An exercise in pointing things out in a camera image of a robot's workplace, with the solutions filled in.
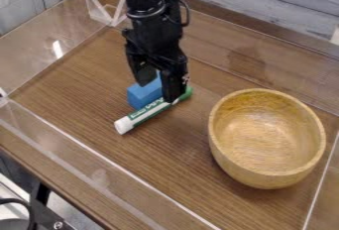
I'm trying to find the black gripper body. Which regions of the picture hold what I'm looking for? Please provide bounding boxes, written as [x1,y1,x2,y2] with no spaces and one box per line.
[122,7,190,71]

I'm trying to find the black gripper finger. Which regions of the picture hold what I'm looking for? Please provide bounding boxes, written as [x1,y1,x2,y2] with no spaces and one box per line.
[127,54,156,86]
[160,69,190,103]

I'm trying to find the blue block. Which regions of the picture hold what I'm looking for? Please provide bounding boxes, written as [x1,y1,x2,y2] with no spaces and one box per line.
[127,77,162,109]

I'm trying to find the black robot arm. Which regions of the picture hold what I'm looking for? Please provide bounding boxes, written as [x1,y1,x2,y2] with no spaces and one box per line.
[122,0,191,102]

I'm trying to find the brown wooden bowl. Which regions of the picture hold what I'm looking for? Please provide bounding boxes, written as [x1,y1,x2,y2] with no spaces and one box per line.
[208,88,327,189]

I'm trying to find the green white marker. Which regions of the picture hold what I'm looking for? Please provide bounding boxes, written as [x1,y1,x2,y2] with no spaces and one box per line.
[114,86,194,135]

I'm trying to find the clear acrylic tray walls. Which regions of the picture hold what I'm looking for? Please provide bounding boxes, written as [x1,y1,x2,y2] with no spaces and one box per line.
[0,0,339,230]

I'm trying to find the black table leg bracket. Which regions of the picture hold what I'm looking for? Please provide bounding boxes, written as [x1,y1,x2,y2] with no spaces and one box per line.
[30,182,76,230]

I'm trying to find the black cable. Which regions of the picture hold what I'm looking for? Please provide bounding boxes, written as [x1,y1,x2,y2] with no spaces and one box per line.
[0,199,50,230]

